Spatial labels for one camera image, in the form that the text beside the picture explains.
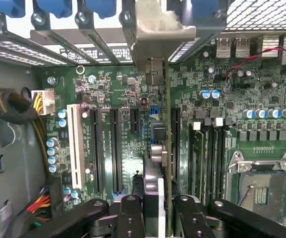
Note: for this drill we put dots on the green RAM stick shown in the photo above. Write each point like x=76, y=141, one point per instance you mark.
x=197, y=158

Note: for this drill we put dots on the blue expansion slot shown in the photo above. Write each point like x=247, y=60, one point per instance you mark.
x=155, y=110

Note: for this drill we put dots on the long black expansion slot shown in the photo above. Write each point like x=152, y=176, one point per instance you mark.
x=115, y=148
x=176, y=138
x=97, y=148

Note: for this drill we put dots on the white power connector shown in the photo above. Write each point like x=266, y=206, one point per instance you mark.
x=46, y=101

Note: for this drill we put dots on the short black expansion slot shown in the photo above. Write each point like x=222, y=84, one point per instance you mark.
x=134, y=120

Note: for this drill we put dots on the white expansion slot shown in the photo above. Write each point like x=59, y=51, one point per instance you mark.
x=75, y=148

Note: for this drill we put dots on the silver ribbed port housing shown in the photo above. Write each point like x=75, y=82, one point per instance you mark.
x=271, y=45

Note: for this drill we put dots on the green motherboard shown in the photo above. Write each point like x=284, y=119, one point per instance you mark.
x=123, y=81

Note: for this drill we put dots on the CPU socket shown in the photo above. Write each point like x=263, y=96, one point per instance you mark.
x=274, y=193

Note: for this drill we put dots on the blue slot clip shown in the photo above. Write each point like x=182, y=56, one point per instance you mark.
x=53, y=8
x=9, y=7
x=99, y=8

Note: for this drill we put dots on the RAM slot with white clip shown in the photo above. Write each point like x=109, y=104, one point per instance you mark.
x=218, y=158

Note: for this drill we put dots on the metal socket cover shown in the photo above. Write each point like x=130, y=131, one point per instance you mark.
x=261, y=162

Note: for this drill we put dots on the silver power supply unit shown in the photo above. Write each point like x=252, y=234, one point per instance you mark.
x=11, y=143

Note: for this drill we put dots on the silver USB port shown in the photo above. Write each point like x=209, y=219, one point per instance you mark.
x=242, y=48
x=224, y=48

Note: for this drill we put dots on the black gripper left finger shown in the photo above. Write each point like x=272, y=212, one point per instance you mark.
x=130, y=218

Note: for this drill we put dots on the dark grey PC case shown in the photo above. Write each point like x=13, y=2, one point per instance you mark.
x=256, y=12

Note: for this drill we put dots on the thin metal locking lever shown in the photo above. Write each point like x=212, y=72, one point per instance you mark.
x=247, y=195

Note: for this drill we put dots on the RAM slot with black clip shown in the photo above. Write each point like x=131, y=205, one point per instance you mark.
x=208, y=158

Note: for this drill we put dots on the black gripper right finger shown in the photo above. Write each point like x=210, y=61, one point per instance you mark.
x=192, y=218

